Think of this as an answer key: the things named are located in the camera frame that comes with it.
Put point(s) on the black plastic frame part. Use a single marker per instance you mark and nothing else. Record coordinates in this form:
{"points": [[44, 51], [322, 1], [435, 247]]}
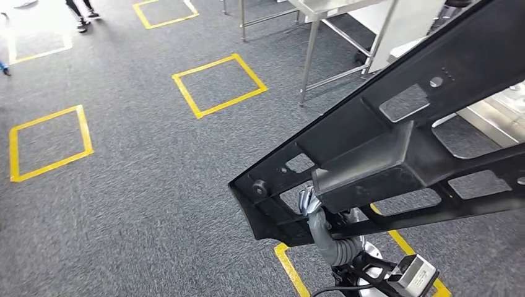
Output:
{"points": [[361, 176]]}

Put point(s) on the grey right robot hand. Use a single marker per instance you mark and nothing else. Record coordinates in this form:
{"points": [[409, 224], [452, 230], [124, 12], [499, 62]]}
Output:
{"points": [[318, 229]]}

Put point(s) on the small steel table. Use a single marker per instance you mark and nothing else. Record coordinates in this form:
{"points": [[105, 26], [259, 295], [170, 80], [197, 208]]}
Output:
{"points": [[308, 61]]}

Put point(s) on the white cabinet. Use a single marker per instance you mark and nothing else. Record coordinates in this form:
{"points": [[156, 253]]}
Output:
{"points": [[402, 24]]}

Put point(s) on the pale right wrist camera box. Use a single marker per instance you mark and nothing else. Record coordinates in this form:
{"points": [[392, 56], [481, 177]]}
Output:
{"points": [[414, 276]]}

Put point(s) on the person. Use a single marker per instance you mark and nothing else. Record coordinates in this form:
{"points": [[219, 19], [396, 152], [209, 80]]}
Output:
{"points": [[82, 25]]}

